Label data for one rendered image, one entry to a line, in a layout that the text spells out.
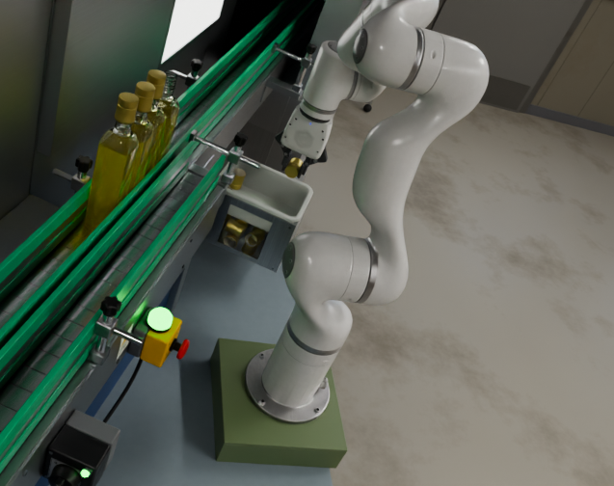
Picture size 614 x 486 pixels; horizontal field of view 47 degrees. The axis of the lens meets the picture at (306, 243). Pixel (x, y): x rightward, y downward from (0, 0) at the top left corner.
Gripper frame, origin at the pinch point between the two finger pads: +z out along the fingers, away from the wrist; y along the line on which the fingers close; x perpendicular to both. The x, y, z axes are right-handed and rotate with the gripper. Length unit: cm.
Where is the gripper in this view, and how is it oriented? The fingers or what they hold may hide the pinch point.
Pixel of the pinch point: (294, 165)
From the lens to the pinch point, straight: 169.7
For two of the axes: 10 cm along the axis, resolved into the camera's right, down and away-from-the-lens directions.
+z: -3.2, 7.2, 6.1
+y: 9.0, 4.3, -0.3
